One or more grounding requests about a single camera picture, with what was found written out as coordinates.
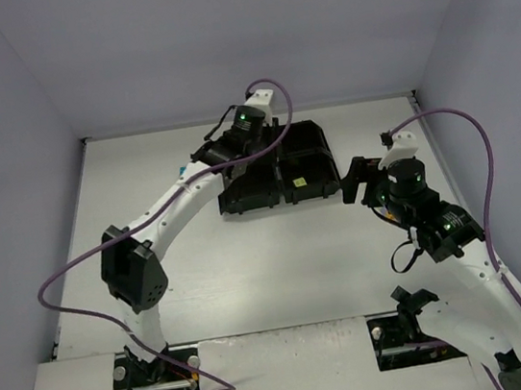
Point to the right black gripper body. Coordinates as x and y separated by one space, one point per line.
362 181

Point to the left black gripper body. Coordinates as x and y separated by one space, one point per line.
236 170

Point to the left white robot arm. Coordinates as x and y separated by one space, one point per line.
132 268

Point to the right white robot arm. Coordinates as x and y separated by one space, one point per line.
456 243

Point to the black four-compartment bin tray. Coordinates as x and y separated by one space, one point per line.
301 168

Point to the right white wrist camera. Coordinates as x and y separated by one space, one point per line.
400 145

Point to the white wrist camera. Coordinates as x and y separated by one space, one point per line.
400 145
262 99

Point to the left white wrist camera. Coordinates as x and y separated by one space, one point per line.
262 99

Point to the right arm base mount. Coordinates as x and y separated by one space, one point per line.
396 349

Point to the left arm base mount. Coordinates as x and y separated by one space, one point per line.
159 375

